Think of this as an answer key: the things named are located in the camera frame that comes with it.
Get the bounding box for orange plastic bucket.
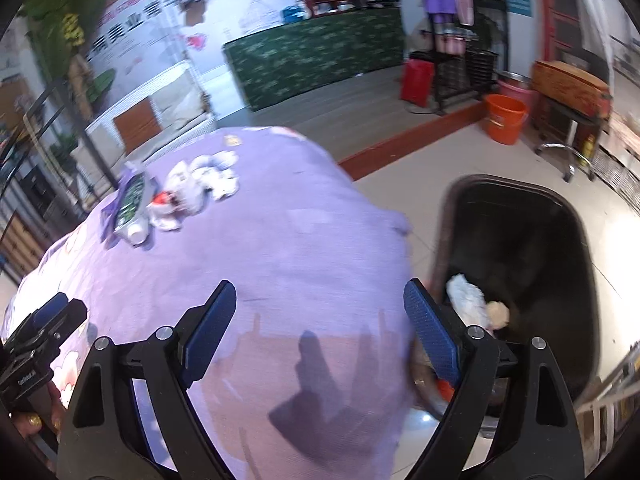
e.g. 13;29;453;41
484;93;528;145

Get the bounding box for green milk carton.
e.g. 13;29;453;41
114;172;153;246

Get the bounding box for black iron railing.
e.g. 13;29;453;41
0;77;120;286

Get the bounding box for green patterned counter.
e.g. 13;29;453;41
224;8;405;112

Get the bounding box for red ladder shelf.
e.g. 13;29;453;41
541;0;582;61

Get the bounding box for purple paper package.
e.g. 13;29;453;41
100;162;144;243

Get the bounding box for person's left hand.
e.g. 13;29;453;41
11;382;66;440

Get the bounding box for orange patterned stool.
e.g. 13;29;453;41
532;50;613;183

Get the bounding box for purple floral tablecloth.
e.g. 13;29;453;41
1;127;411;479

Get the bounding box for red bag on floor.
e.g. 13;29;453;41
400;58;435;108

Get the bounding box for black trash bin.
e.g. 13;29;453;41
427;174;600;403

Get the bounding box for white wicker sofa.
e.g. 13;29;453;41
86;61;216;172

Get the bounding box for orange cushion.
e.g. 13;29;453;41
113;98;162;155

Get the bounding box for black metal rack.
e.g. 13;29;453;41
428;13;502;116

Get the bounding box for pink basin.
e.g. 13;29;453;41
497;70;538;112

